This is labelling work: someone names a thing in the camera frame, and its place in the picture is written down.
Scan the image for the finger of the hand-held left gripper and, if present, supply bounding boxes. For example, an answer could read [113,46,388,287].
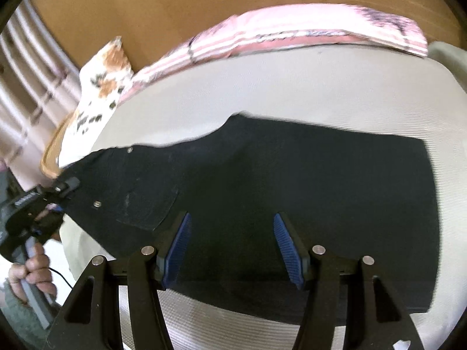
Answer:
[34,204,65,243]
[36,177,81,202]

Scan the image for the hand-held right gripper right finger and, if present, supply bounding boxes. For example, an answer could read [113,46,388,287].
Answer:
[273,211,426,350]

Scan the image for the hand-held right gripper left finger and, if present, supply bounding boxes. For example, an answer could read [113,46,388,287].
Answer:
[46,211,193,350]

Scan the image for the black pants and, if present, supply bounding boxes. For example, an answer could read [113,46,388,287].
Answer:
[60,114,440,328]

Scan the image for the person's left forearm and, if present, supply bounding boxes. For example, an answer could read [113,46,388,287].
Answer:
[0,279,50,345]

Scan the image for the person's left hand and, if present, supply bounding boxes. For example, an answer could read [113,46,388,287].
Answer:
[6,241,58,306]

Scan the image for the wicker chair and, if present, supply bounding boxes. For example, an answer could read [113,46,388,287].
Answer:
[39,113,79,180]

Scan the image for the white floral pillow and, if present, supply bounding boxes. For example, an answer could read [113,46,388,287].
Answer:
[58,36,134,166]

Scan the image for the beige patterned curtain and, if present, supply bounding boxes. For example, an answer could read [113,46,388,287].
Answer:
[0,0,83,190]

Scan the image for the wooden headboard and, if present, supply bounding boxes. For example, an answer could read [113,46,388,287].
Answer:
[27,0,456,77]

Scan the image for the pink striped blanket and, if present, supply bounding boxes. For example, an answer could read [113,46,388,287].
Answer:
[119,3,429,104]

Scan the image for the beige pillow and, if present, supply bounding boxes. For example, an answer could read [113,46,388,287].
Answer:
[427,41,467,92]

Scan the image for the black cable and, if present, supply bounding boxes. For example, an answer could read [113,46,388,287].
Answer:
[47,267,75,287]

